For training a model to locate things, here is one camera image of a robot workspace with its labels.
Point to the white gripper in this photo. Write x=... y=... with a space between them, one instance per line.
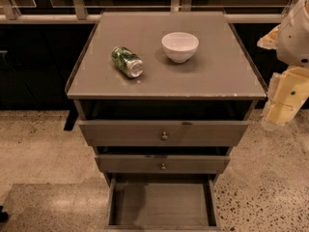
x=294 y=41

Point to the grey drawer cabinet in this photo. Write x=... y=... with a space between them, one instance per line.
x=218 y=83

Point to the grey top drawer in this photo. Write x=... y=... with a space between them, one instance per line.
x=162 y=133

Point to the grey middle drawer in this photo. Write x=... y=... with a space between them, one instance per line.
x=162 y=164

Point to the black object at floor edge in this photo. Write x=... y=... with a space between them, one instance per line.
x=3 y=215

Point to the grey bottom drawer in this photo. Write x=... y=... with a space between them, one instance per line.
x=162 y=203

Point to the metal window railing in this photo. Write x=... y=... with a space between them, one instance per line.
x=89 y=11

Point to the grey drawer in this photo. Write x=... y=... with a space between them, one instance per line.
x=162 y=133
x=162 y=203
x=162 y=164

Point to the green soda can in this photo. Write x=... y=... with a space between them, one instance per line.
x=127 y=62

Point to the white ceramic bowl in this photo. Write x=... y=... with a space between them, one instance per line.
x=179 y=46

